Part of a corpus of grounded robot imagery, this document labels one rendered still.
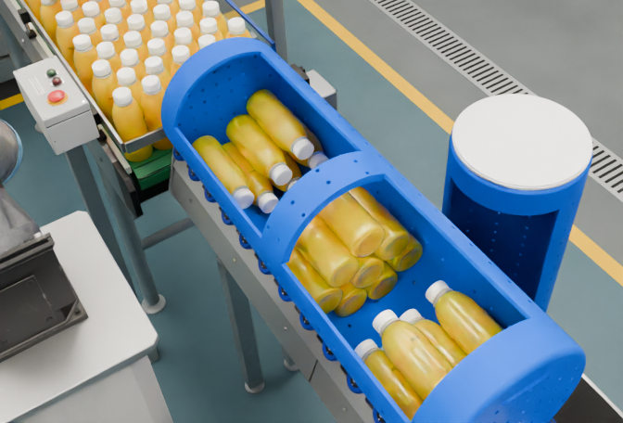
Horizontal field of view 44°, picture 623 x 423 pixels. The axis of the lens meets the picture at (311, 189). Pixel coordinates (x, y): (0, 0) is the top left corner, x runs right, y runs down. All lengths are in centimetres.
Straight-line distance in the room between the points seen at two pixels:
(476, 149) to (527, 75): 190
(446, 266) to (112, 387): 59
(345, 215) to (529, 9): 269
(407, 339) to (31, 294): 55
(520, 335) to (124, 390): 61
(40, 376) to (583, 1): 325
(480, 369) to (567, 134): 73
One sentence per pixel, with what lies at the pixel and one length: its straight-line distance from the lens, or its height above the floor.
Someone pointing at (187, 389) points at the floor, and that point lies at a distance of 249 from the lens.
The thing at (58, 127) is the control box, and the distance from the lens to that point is 171.
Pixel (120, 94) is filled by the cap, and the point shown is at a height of 108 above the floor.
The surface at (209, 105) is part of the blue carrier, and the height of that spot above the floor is 109.
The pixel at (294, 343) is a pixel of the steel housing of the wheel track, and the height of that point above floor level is 87.
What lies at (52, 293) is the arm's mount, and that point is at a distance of 119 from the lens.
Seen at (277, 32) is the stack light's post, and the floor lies 87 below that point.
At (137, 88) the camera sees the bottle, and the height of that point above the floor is 105.
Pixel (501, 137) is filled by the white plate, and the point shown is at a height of 104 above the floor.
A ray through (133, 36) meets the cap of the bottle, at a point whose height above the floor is 108.
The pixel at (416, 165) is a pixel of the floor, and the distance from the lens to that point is 301.
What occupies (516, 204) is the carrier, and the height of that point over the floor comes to 99.
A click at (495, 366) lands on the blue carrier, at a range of 106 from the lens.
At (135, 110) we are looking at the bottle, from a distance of 174.
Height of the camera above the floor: 214
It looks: 47 degrees down
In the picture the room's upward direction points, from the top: 4 degrees counter-clockwise
